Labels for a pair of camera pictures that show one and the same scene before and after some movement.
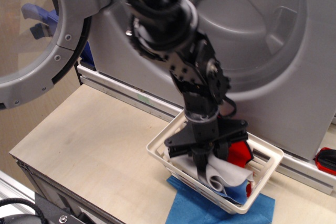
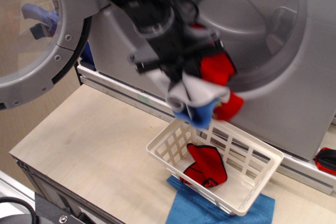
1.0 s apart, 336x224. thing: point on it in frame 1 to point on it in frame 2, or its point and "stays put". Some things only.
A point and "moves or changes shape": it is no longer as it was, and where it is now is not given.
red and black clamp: x=325 y=160 stays put
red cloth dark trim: x=248 y=189 to x=209 y=168
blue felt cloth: x=237 y=193 moves or changes shape
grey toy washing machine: x=277 y=32 stays put
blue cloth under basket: x=190 y=206 stays put
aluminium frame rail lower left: x=11 y=188 stays put
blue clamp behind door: x=49 y=19 stays put
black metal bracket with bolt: x=54 y=214 stays put
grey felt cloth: x=219 y=173 to x=187 y=92
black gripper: x=206 y=132 to x=160 y=20
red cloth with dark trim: x=240 y=152 to x=217 y=69
